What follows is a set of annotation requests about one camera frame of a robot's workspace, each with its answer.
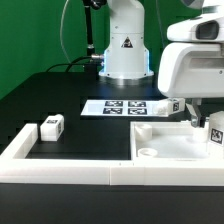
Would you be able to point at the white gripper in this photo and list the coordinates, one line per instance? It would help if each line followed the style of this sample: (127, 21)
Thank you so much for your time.
(192, 65)

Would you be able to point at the white square table top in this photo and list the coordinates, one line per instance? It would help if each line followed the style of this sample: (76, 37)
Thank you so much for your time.
(168, 141)

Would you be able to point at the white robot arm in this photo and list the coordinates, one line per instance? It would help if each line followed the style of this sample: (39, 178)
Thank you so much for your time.
(127, 60)

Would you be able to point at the white sheet with tags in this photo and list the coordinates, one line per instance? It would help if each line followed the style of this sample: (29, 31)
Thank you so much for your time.
(123, 108)

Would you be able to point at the white U-shaped obstacle fence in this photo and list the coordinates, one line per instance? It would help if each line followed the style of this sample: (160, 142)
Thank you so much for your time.
(16, 167)

